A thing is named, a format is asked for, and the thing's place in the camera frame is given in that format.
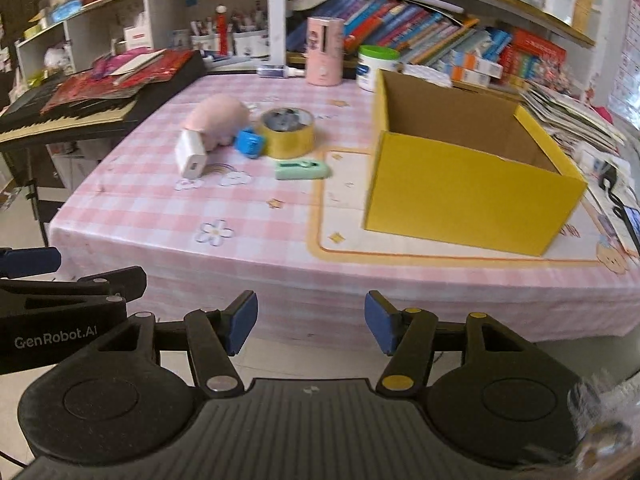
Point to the white charger plug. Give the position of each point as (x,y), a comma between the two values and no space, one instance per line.
(192,152)

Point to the black power adapter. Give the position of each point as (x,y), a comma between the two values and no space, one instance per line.
(610,175)

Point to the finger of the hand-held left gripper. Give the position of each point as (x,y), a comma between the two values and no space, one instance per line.
(30,261)
(122,282)

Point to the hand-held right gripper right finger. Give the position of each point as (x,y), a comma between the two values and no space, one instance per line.
(377,322)

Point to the stack of small white boxes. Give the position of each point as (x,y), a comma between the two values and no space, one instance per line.
(470,62)

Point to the row of colourful books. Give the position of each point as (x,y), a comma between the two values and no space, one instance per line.
(400,25)

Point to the wide white pen holder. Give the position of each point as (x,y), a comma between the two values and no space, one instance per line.
(250,44)

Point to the yellow tape roll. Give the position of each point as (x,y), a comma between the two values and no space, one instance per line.
(290,146)

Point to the yellow cardboard box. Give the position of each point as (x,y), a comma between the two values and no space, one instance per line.
(450,195)

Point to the wall poster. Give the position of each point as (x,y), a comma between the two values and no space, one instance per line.
(627,75)

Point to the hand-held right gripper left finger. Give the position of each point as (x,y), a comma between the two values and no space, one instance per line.
(244,321)

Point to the smartphone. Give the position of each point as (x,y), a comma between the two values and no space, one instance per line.
(634,222)

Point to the pink cylinder container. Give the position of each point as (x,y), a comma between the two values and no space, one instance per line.
(325,60)

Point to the blue plastic toy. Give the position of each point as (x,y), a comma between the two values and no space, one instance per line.
(248,142)

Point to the black electronic keyboard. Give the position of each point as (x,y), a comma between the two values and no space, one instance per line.
(170,86)

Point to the red and white tube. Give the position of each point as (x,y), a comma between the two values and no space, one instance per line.
(222,30)

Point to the red glossy paper stack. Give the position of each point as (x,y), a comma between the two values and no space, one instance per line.
(100,86)

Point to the black keyboard stand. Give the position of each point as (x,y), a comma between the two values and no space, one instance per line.
(36,195)

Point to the small white pen holder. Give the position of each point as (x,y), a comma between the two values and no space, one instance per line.
(202,42)

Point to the pink pig plush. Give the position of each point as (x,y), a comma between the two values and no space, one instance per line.
(220,115)

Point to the mint green small case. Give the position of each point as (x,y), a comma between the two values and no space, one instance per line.
(300,170)

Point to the red boxed set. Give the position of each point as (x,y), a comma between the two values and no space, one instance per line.
(535,55)

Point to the small glue bottle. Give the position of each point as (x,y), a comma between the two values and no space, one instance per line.
(272,71)

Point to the stack of magazines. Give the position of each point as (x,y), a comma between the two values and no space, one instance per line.
(565,110)

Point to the white shelf unit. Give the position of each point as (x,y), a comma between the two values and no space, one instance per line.
(165,5)

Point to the white jar green lid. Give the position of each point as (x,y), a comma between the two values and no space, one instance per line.
(372,71)

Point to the beige card sheet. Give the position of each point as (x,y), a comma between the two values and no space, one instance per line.
(137,64)

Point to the pink checkered tablecloth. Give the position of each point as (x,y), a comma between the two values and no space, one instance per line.
(200,260)

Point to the white box red label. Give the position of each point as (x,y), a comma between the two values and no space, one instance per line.
(136,37)

